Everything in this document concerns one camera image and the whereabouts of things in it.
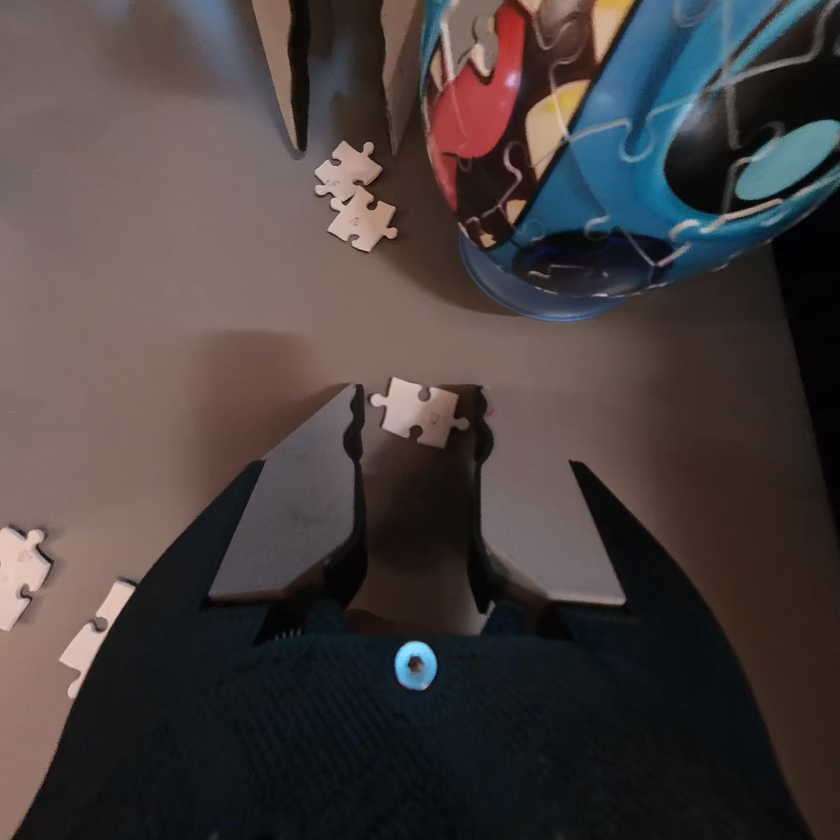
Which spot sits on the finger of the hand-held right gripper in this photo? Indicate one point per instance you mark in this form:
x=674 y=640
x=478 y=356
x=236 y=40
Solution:
x=400 y=65
x=275 y=59

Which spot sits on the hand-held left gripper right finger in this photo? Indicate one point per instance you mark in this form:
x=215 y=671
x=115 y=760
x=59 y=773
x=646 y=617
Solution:
x=538 y=525

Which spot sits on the white double puzzle piece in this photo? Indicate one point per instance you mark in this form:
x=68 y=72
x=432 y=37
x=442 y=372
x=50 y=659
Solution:
x=420 y=412
x=98 y=649

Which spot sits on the blue 3D puzzle ball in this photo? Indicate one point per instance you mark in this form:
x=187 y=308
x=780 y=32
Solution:
x=558 y=305

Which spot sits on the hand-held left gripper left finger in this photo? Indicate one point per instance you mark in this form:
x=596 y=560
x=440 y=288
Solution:
x=295 y=518

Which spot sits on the person's black clothing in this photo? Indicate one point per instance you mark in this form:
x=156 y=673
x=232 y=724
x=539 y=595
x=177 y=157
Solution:
x=820 y=328

